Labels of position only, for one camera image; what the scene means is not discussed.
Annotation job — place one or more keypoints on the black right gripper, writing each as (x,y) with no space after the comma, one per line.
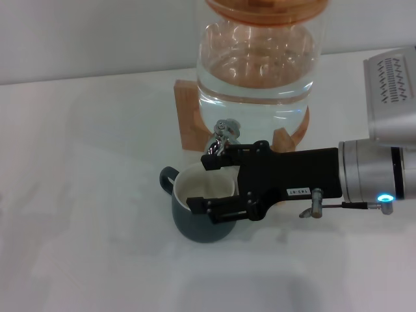
(292,172)

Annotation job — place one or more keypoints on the dark cup with white inside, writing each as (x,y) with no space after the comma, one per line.
(195,227)

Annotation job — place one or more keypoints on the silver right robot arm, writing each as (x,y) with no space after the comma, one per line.
(370,172)

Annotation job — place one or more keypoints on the chrome faucet tap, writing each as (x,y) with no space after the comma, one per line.
(222,133)

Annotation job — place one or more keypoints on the wooden dispenser stand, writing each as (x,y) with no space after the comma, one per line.
(187,117)

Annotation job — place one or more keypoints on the glass water dispenser jar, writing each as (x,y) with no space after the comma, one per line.
(256,87)

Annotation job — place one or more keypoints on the wooden jar lid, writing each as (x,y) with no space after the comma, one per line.
(266,11)

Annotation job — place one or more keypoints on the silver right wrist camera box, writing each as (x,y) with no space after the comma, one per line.
(393,94)

